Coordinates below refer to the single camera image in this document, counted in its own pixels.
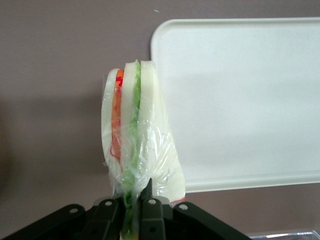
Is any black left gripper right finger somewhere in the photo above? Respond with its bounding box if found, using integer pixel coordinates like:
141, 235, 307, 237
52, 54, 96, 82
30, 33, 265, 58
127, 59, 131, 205
138, 178, 251, 240

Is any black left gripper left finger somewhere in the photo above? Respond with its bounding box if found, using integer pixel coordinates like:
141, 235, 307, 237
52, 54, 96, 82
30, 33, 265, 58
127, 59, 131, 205
0, 197, 125, 240

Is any plastic triangle sandwich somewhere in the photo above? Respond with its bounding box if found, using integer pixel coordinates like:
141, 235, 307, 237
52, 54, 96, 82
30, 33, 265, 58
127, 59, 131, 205
101, 59, 186, 240

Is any cream plastic tray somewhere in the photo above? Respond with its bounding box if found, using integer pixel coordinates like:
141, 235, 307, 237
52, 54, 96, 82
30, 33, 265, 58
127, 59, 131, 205
150, 16, 320, 194

